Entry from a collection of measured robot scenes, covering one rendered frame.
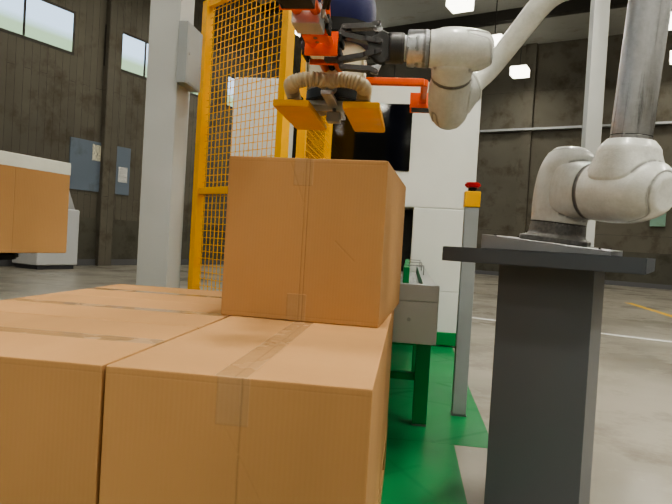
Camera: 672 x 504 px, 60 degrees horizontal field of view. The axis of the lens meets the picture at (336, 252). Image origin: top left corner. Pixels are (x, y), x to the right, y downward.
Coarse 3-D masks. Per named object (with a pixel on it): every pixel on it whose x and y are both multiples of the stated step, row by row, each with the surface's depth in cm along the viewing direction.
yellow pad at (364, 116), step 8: (344, 104) 155; (352, 104) 155; (360, 104) 155; (368, 104) 154; (376, 104) 154; (352, 112) 160; (360, 112) 159; (368, 112) 159; (376, 112) 158; (352, 120) 171; (360, 120) 170; (368, 120) 169; (376, 120) 169; (360, 128) 182; (368, 128) 182; (376, 128) 181; (384, 128) 183
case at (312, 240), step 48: (240, 192) 145; (288, 192) 143; (336, 192) 141; (384, 192) 139; (240, 240) 146; (288, 240) 143; (336, 240) 141; (384, 240) 141; (240, 288) 146; (288, 288) 143; (336, 288) 141; (384, 288) 148
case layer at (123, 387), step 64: (0, 320) 119; (64, 320) 124; (128, 320) 129; (192, 320) 135; (256, 320) 141; (384, 320) 154; (0, 384) 88; (64, 384) 87; (128, 384) 86; (192, 384) 84; (256, 384) 83; (320, 384) 82; (384, 384) 137; (0, 448) 88; (64, 448) 87; (128, 448) 86; (192, 448) 85; (256, 448) 83; (320, 448) 82
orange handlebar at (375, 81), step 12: (300, 12) 123; (312, 12) 122; (312, 36) 135; (324, 36) 134; (372, 84) 175; (384, 84) 174; (396, 84) 173; (408, 84) 173; (420, 84) 172; (420, 96) 186
